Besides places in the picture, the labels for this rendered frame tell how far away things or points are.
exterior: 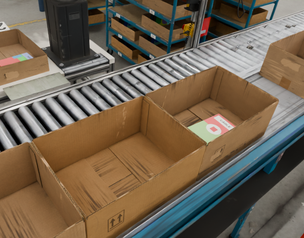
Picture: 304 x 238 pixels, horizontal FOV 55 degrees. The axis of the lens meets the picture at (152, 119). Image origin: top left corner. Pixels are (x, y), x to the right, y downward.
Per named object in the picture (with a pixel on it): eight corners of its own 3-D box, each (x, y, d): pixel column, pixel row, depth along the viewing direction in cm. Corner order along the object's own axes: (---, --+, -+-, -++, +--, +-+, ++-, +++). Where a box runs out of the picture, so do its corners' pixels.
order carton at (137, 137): (140, 131, 111) (143, 94, 100) (197, 182, 94) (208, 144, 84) (38, 180, 90) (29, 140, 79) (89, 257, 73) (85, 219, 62)
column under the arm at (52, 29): (40, 49, 178) (31, -7, 157) (79, 40, 192) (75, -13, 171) (60, 68, 163) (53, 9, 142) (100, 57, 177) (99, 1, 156)
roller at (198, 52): (194, 53, 204) (196, 46, 201) (257, 89, 175) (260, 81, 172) (190, 55, 201) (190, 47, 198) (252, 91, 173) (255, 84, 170)
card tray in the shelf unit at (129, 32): (111, 26, 313) (111, 17, 307) (133, 21, 330) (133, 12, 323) (134, 41, 291) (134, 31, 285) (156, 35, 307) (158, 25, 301)
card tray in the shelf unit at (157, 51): (138, 45, 286) (139, 35, 280) (161, 38, 302) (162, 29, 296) (165, 62, 264) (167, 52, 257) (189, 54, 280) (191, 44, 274)
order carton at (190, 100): (209, 97, 132) (217, 64, 121) (265, 134, 116) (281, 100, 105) (139, 131, 111) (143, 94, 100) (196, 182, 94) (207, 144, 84)
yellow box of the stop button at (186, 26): (188, 31, 205) (190, 21, 201) (197, 36, 201) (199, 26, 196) (173, 36, 198) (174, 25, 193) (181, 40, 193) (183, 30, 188)
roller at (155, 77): (139, 73, 178) (145, 68, 179) (202, 119, 150) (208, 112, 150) (136, 68, 174) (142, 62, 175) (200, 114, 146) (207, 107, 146)
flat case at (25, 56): (-7, 64, 154) (-8, 62, 153) (27, 55, 166) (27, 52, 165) (4, 75, 148) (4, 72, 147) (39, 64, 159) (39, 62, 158)
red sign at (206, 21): (206, 34, 209) (210, 16, 200) (207, 35, 208) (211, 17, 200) (190, 39, 200) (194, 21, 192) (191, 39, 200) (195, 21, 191)
